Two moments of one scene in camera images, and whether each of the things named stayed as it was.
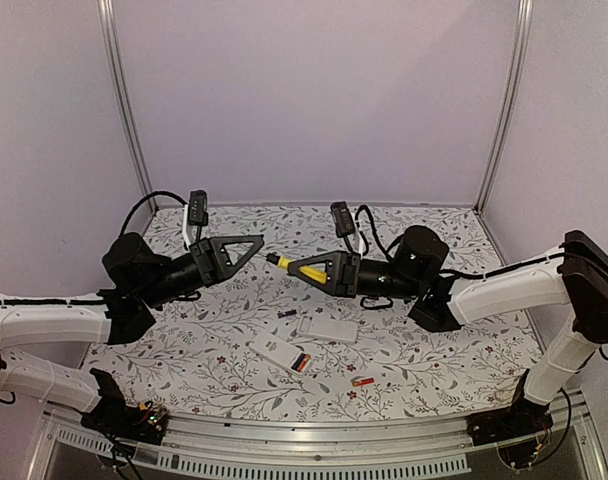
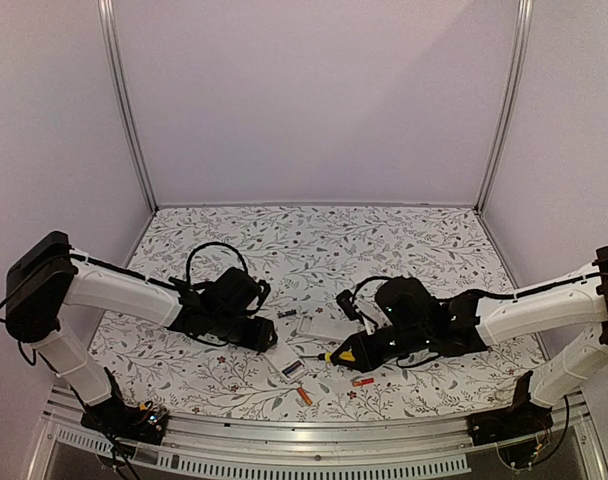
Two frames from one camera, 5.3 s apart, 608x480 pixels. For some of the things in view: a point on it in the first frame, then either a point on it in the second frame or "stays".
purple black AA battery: x=287 y=313 stays
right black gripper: x=342 y=269 → x=362 y=362
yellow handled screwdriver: x=313 y=272 → x=348 y=356
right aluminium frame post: x=510 y=100 stays
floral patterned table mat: x=274 y=344 stays
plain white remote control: x=336 y=330 stays
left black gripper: x=204 y=255 → x=259 y=339
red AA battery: x=363 y=382 stays
